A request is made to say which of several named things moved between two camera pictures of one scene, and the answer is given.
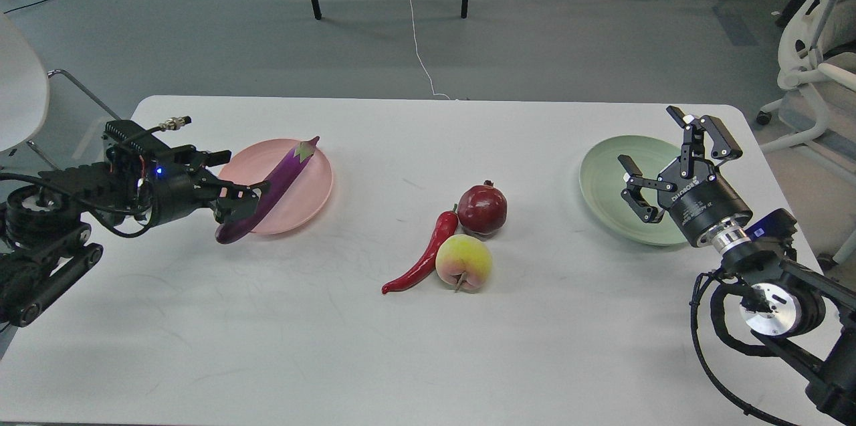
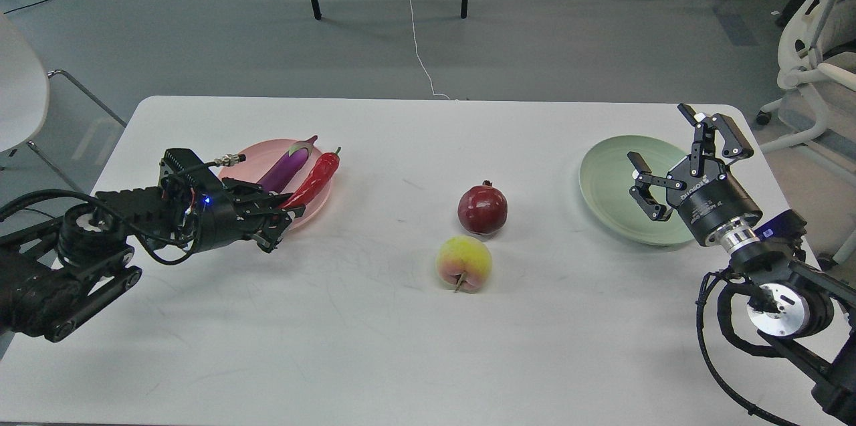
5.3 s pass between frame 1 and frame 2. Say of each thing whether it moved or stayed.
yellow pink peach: stayed
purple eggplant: stayed
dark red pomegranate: stayed
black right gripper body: stayed
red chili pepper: moved
